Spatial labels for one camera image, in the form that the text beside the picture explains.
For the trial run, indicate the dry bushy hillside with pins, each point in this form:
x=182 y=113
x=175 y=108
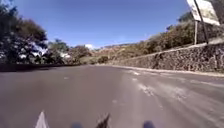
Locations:
x=103 y=53

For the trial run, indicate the grey asphalt road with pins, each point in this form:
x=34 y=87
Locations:
x=83 y=96

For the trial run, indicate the robot's own part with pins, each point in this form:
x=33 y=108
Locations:
x=41 y=121
x=104 y=122

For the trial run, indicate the pale kerb strip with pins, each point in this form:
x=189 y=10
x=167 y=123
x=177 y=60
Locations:
x=186 y=71

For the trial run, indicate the row of trees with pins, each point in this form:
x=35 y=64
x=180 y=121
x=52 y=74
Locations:
x=20 y=40

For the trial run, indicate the white billboard on poles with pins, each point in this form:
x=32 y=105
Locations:
x=205 y=11

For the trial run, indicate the bushes above stone wall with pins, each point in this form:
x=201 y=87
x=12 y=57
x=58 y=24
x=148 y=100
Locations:
x=173 y=36

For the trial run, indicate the grey stone wall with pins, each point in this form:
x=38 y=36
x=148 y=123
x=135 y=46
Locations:
x=186 y=58

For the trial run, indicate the low dark wall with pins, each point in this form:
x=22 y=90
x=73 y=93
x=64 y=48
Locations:
x=26 y=66

